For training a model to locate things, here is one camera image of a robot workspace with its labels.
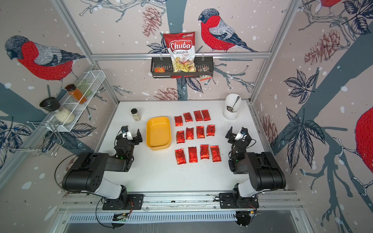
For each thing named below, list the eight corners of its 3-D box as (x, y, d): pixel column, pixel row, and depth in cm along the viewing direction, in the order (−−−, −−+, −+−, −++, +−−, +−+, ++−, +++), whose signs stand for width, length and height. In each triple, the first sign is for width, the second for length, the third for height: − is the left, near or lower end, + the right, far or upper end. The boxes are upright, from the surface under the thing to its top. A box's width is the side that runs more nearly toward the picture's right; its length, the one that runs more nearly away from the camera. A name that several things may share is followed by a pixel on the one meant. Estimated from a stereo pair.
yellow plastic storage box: (143, 151, 95) (141, 147, 90) (150, 121, 111) (148, 116, 106) (169, 151, 95) (168, 147, 90) (172, 120, 111) (172, 116, 106)
